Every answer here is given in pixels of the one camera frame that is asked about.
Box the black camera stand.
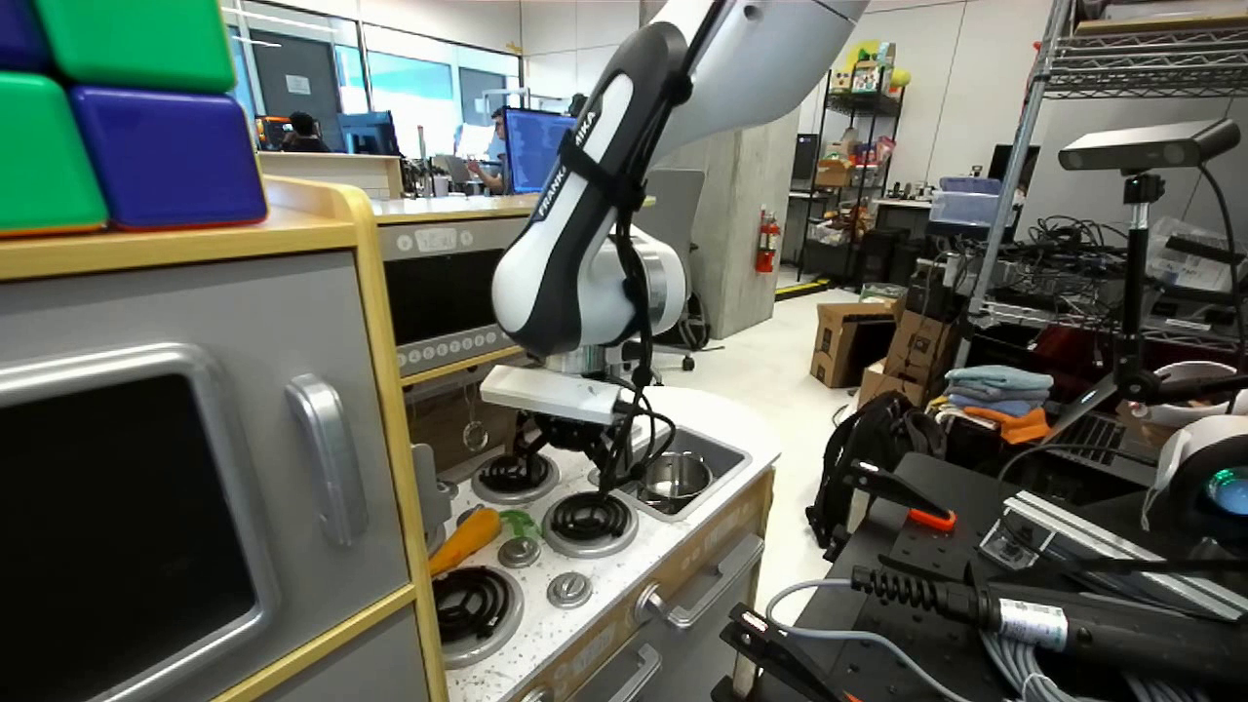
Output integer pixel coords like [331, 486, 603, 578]
[1115, 168, 1164, 392]

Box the dark-haired seated person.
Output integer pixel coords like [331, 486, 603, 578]
[276, 110, 331, 155]

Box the brown cardboard box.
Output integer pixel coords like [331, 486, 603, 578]
[808, 301, 900, 391]
[877, 309, 957, 391]

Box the grey toy oven door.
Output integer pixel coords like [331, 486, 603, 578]
[0, 248, 417, 702]

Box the black cable connector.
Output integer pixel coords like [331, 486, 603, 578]
[844, 556, 1248, 693]

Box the blue storage block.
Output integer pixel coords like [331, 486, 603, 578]
[0, 0, 54, 73]
[71, 86, 268, 235]

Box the red fire extinguisher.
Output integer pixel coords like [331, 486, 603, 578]
[752, 207, 783, 282]

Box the grey laptop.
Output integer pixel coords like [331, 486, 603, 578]
[1035, 385, 1160, 480]

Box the grey toy microwave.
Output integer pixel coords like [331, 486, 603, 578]
[372, 216, 554, 382]

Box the teal folded cloth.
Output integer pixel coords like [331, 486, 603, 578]
[942, 363, 1058, 409]

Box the grey toy sink basin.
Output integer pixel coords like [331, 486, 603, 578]
[635, 424, 752, 521]

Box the wooden toy kitchen unit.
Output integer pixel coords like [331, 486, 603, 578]
[0, 170, 783, 702]

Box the orange cloth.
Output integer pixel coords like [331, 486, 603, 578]
[957, 402, 1054, 447]

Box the black storage shelf rack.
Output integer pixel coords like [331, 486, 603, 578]
[790, 61, 908, 283]

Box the black toy stove burner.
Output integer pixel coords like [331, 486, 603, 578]
[536, 486, 643, 563]
[467, 444, 562, 508]
[434, 563, 525, 672]

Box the black clamp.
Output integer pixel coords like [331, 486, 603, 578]
[716, 602, 848, 702]

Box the small steel pot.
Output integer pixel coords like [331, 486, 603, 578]
[635, 447, 712, 513]

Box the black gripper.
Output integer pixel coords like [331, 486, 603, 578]
[551, 409, 651, 498]

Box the orange-handled black tool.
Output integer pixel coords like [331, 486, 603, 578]
[834, 459, 963, 543]

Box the orange carrot plush toy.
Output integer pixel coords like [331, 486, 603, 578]
[426, 503, 536, 580]

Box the blue computer monitor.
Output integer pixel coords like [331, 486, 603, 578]
[497, 104, 577, 197]

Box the grey stove knob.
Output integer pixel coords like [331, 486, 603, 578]
[541, 569, 596, 611]
[493, 535, 547, 572]

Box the grey cable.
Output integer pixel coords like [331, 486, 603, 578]
[761, 578, 972, 702]

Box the grey stereo camera bar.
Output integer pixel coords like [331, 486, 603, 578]
[1054, 116, 1245, 177]

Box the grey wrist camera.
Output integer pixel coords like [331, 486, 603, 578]
[476, 363, 632, 429]

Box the clear plastic storage bin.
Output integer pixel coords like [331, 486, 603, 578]
[926, 170, 1009, 235]

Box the green storage block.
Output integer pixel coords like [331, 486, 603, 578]
[0, 70, 114, 240]
[31, 0, 242, 96]

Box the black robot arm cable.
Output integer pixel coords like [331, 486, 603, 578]
[554, 23, 682, 494]

